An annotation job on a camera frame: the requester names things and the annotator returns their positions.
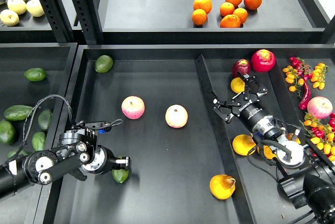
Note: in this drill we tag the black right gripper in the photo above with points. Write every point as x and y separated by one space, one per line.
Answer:
253 115

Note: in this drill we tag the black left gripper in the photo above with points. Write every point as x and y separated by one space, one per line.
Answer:
110 162

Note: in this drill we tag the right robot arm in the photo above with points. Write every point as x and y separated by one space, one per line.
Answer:
305 175

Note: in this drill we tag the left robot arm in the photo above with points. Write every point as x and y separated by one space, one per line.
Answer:
77 153

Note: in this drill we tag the yellow pear with stem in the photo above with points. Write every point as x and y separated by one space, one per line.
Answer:
242 144

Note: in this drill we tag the dark avocado by tray edge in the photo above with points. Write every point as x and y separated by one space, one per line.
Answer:
44 119

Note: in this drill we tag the green avocado tray corner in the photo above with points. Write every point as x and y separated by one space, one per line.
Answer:
103 64

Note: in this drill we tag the dark green avocado long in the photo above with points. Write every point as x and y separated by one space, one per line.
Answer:
17 112

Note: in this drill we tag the dark avocado far left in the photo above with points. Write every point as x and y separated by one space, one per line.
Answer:
8 134

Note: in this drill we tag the green avocado left tray top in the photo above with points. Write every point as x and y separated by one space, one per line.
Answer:
35 74

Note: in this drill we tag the pale yellow pear right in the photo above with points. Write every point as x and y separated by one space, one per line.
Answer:
34 8

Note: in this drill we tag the pale yellow pear front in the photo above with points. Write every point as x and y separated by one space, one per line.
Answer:
9 17

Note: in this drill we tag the pale yellow pear middle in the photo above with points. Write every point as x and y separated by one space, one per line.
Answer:
18 6

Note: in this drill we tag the dark red apple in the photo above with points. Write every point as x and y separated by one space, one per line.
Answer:
242 66

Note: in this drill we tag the red apple top right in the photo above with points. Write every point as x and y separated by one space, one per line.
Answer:
263 61

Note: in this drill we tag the pink apple left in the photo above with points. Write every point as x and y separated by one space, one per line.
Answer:
133 107

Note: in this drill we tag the black centre tray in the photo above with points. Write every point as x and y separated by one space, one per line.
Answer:
171 167

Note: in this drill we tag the red chili pepper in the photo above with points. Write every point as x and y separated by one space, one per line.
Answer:
305 98

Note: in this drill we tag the cherry tomato bunch upper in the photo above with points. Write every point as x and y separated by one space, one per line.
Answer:
299 73

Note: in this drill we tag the cherry tomato bunch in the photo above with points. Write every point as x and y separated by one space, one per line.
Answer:
320 133
299 73

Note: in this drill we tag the pale pink apple centre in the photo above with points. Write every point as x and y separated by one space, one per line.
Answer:
176 116

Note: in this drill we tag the pink apple far right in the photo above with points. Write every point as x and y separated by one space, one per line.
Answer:
319 107

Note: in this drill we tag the cherry tomato bunch lower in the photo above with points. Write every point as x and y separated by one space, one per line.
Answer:
320 133

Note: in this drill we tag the orange front bottom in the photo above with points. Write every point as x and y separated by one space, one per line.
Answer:
230 21

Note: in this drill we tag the orange right small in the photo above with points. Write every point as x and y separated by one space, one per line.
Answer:
242 14

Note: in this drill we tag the orange small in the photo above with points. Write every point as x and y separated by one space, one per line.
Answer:
226 8
242 14

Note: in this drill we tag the orange centre small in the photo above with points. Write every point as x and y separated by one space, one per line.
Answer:
226 8

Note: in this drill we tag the orange lower left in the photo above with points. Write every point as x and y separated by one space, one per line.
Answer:
199 17

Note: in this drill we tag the orange top right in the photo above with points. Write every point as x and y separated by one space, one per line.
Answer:
252 4

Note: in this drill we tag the black tray divider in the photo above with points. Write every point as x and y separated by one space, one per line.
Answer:
240 197

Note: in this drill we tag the orange far left top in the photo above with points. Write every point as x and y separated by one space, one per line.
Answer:
205 5

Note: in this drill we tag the black metal shelf rack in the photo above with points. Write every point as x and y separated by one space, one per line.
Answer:
170 22

